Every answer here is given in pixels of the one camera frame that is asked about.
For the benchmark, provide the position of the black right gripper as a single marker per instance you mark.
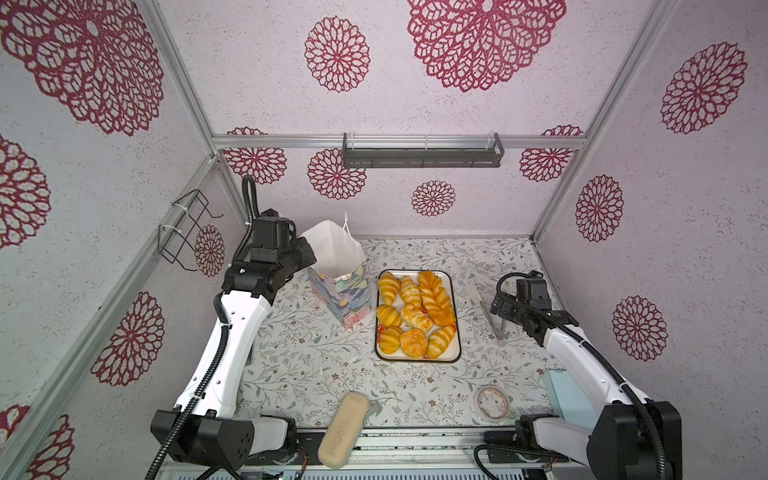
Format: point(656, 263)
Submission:
point(502, 311)

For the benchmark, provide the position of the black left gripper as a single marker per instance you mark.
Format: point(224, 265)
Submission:
point(306, 256)

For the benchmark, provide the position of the white metal serving tongs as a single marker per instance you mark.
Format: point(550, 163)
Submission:
point(496, 323)

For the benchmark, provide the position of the floral paper gift bag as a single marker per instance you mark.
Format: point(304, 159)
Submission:
point(339, 276)

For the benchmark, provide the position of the long twisted orange bread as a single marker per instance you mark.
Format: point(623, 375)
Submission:
point(435, 299)

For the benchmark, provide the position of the striped croissant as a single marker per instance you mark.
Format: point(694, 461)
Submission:
point(388, 287)
point(439, 341)
point(410, 292)
point(388, 339)
point(388, 316)

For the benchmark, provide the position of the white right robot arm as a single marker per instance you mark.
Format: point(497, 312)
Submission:
point(634, 437)

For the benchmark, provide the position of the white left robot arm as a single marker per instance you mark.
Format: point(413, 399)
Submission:
point(201, 428)

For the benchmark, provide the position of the mint green box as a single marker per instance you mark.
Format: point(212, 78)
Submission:
point(567, 399)

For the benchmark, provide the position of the round tape roll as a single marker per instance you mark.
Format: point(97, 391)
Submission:
point(492, 404)

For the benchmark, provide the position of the white strawberry serving tray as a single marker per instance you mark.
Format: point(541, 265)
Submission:
point(452, 354)

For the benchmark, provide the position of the flaky pastry middle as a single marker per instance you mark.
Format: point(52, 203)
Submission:
point(416, 318)

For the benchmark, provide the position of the round orange bun bottom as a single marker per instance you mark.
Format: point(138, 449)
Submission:
point(414, 343)

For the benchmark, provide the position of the beige long baguette loaf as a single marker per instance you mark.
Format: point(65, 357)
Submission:
point(343, 431)

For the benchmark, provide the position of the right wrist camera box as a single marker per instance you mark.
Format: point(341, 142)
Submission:
point(532, 290)

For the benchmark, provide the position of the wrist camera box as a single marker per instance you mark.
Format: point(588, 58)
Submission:
point(273, 232)
point(532, 290)

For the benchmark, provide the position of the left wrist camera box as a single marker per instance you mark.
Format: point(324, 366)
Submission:
point(273, 232)

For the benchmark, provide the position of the black wire wall basket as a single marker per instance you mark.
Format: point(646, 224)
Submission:
point(173, 238)

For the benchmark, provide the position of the black wall shelf rack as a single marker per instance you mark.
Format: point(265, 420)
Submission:
point(424, 157)

